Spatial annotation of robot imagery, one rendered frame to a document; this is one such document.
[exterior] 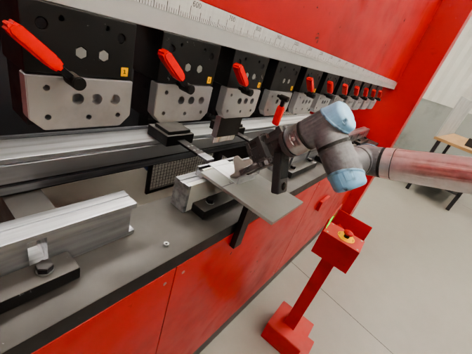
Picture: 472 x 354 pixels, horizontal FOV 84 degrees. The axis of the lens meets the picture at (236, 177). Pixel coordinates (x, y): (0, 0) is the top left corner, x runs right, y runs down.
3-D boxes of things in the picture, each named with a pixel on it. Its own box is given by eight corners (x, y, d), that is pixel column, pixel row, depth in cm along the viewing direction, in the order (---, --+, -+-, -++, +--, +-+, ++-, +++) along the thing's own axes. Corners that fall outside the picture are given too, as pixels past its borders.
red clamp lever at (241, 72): (244, 63, 58) (254, 93, 66) (230, 58, 60) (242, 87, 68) (239, 69, 58) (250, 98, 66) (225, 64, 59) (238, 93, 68)
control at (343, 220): (345, 274, 108) (367, 241, 100) (310, 251, 115) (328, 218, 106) (356, 251, 123) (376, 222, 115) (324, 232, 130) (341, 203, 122)
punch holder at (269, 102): (261, 116, 82) (280, 60, 75) (241, 106, 86) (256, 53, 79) (284, 114, 94) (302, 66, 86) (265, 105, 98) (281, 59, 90)
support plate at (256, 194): (271, 225, 65) (272, 222, 65) (199, 174, 78) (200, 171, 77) (302, 204, 79) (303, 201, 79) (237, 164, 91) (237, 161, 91)
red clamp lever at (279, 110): (277, 126, 85) (288, 97, 81) (267, 121, 87) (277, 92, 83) (279, 126, 86) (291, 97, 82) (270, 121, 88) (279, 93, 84)
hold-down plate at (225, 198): (202, 220, 78) (204, 212, 77) (190, 210, 81) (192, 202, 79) (258, 194, 101) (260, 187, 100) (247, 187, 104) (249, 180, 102)
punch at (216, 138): (214, 144, 77) (222, 113, 73) (209, 141, 78) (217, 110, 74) (235, 140, 85) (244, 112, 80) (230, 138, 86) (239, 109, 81)
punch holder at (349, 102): (341, 110, 143) (355, 79, 136) (327, 105, 147) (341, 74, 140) (349, 110, 155) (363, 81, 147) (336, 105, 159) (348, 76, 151)
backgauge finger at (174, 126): (195, 168, 82) (199, 153, 79) (147, 133, 94) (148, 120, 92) (221, 161, 91) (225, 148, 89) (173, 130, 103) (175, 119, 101)
